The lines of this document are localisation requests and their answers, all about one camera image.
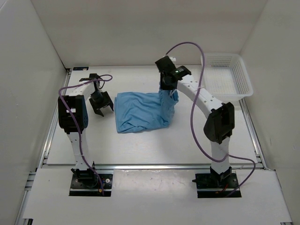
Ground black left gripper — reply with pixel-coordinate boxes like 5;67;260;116
89;91;113;116

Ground light blue shorts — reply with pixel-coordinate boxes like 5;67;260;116
114;89;179;134

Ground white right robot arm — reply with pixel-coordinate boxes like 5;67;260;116
155;56;235;188

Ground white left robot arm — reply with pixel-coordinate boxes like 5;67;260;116
58;73;113;189

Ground white plastic mesh basket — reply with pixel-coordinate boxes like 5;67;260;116
203;53;253;102

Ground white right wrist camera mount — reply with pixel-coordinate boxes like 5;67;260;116
169;56;176;64

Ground aluminium front rail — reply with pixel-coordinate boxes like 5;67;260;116
96;164;210;170

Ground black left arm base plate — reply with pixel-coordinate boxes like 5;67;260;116
69;169;113;197

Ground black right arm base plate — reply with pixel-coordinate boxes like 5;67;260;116
192;172;242;199

